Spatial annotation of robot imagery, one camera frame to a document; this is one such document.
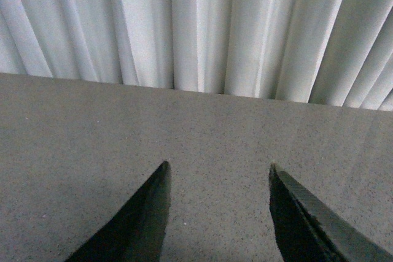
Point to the white pleated curtain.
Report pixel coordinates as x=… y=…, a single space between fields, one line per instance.
x=333 y=52

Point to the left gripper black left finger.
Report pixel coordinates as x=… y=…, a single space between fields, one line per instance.
x=136 y=232

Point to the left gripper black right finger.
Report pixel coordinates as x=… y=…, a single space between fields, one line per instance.
x=307 y=230

